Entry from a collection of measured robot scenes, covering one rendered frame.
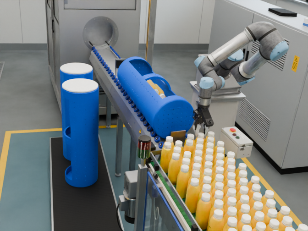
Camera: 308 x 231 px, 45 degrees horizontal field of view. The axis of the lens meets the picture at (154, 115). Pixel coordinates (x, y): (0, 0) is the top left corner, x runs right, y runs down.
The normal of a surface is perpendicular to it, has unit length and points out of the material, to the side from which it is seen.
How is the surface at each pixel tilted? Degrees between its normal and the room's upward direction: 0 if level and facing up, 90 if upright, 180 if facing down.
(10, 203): 0
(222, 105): 90
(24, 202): 0
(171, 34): 90
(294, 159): 90
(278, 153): 90
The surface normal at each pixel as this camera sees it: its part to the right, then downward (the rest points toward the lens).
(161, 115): 0.35, 0.42
